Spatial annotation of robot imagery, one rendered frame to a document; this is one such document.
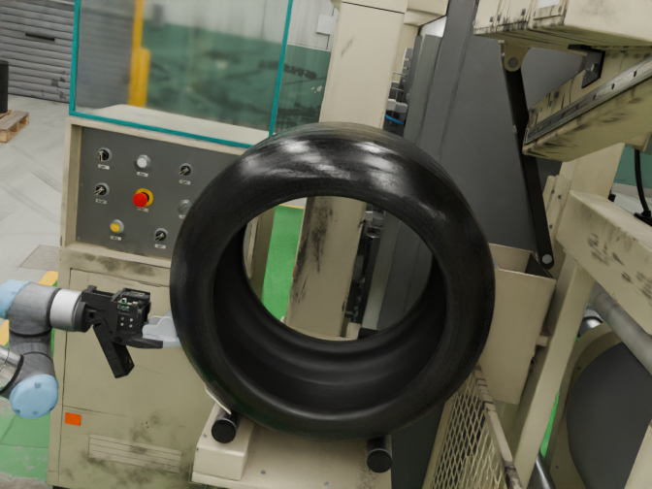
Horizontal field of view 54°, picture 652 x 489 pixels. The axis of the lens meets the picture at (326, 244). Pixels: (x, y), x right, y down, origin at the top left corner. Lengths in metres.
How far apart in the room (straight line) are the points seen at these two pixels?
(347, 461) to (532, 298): 0.50
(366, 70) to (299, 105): 8.70
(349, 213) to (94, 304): 0.55
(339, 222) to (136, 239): 0.73
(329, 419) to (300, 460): 0.20
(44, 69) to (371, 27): 9.32
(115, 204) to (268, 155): 0.95
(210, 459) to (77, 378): 0.95
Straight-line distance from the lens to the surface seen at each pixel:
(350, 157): 0.98
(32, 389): 1.19
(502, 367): 1.45
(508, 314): 1.40
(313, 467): 1.30
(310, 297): 1.44
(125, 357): 1.28
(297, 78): 9.98
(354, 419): 1.13
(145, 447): 2.15
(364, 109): 1.34
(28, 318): 1.29
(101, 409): 2.12
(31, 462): 2.59
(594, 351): 1.79
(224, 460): 1.22
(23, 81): 10.59
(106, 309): 1.24
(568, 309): 1.44
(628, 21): 0.76
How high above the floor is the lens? 1.58
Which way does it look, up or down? 18 degrees down
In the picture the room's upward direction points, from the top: 11 degrees clockwise
